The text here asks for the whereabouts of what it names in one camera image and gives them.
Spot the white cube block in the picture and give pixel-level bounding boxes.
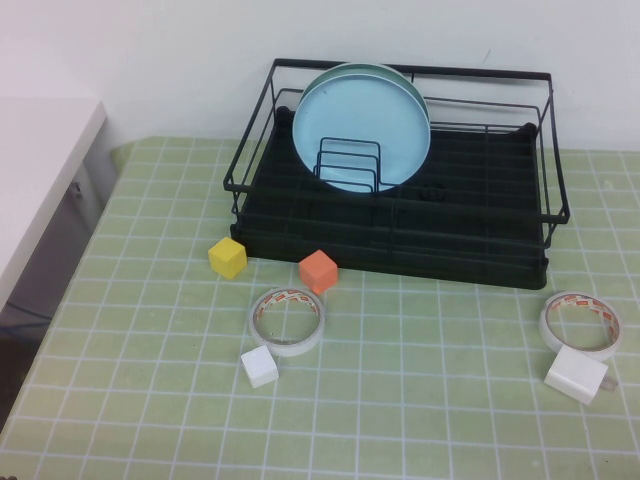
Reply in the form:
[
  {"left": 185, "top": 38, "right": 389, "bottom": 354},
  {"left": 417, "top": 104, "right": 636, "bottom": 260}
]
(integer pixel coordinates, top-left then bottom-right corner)
[{"left": 240, "top": 345, "right": 280, "bottom": 389}]

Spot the light blue round plate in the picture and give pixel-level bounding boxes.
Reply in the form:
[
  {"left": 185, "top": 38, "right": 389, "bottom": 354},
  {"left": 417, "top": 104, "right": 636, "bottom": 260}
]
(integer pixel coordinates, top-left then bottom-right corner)
[{"left": 292, "top": 73, "right": 432, "bottom": 195}]

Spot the black plastic drip tray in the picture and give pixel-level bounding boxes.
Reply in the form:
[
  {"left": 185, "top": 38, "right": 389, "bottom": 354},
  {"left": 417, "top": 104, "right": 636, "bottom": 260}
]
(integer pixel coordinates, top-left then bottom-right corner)
[{"left": 229, "top": 107, "right": 551, "bottom": 291}]

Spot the white tape roll orange print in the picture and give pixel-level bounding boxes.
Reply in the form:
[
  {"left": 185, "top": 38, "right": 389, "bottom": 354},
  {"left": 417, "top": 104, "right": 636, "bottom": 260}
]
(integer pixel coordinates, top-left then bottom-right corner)
[
  {"left": 248, "top": 286, "right": 329, "bottom": 358},
  {"left": 538, "top": 292, "right": 623, "bottom": 364}
]

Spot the white cabinet with grey side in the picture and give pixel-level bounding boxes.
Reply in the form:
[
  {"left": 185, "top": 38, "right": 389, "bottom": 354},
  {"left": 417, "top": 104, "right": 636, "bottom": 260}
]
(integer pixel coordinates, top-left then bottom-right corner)
[{"left": 0, "top": 97, "right": 121, "bottom": 321}]

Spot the white plug charger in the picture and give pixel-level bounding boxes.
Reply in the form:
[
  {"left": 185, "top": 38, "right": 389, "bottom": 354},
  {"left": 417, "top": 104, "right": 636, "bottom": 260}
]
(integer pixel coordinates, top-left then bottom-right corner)
[{"left": 543, "top": 346, "right": 619, "bottom": 406}]

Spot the orange cube block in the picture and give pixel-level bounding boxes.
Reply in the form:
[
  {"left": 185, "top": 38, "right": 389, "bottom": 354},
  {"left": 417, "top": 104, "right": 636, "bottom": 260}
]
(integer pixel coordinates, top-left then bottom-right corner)
[{"left": 298, "top": 249, "right": 340, "bottom": 295}]

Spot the pale green round plate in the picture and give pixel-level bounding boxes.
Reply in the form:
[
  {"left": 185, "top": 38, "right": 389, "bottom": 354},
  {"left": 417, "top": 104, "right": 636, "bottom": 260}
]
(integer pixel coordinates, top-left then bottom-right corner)
[{"left": 312, "top": 61, "right": 431, "bottom": 124}]

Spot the green checked tablecloth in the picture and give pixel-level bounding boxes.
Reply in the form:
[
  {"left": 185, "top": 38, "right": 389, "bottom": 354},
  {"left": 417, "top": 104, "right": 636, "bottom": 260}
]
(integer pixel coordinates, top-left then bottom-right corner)
[{"left": 0, "top": 134, "right": 640, "bottom": 480}]

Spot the black wire dish rack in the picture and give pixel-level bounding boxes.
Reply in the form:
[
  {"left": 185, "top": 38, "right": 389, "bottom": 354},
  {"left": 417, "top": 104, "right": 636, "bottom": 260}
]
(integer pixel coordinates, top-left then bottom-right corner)
[{"left": 222, "top": 57, "right": 571, "bottom": 281}]

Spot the yellow cube block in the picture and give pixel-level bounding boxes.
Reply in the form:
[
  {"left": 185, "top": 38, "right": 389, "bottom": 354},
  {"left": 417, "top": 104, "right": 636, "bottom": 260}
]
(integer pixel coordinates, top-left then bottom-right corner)
[{"left": 207, "top": 237, "right": 249, "bottom": 279}]

